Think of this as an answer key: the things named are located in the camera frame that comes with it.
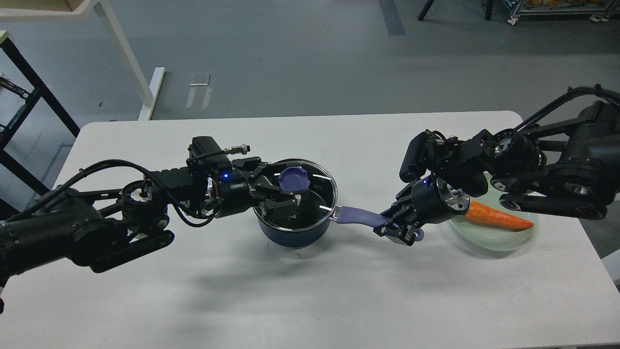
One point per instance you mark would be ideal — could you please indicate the metal cart with casters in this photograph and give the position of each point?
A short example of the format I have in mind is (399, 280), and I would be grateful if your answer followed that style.
(596, 10)

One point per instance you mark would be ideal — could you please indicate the black metal rack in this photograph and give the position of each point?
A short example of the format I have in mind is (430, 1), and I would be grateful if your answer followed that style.
(40, 92)

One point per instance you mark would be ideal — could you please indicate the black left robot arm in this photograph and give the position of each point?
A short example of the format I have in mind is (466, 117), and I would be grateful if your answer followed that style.
(106, 228)

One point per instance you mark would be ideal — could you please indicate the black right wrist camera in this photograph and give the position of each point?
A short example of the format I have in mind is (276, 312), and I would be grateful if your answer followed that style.
(425, 152)

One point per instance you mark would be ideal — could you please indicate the glass lid purple knob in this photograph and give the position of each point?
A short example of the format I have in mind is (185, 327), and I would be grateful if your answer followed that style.
(318, 197)

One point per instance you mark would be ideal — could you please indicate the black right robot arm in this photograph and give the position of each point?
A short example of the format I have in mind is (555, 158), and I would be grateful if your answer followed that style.
(561, 161)

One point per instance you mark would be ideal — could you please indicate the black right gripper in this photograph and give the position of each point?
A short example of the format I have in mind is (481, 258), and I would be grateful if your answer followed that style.
(432, 201)

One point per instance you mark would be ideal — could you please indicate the white table frame leg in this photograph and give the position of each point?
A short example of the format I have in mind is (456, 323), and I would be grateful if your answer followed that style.
(78, 10)

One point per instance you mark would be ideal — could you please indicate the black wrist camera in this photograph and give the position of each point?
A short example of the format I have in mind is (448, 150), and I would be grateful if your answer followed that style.
(204, 152)
(425, 152)

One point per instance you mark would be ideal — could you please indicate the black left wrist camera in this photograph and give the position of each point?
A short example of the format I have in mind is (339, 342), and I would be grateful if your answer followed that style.
(204, 152)

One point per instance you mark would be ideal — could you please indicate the clear green glass plate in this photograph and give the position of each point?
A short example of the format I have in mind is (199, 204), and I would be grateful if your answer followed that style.
(493, 238)

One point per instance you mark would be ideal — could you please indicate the dark blue saucepan purple handle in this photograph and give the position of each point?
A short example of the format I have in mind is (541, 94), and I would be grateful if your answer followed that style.
(340, 215)

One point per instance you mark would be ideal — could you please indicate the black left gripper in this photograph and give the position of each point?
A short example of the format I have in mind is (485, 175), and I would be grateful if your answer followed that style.
(230, 193)

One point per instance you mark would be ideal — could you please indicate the orange toy carrot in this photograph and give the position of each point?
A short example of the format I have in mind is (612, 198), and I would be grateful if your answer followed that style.
(486, 215)

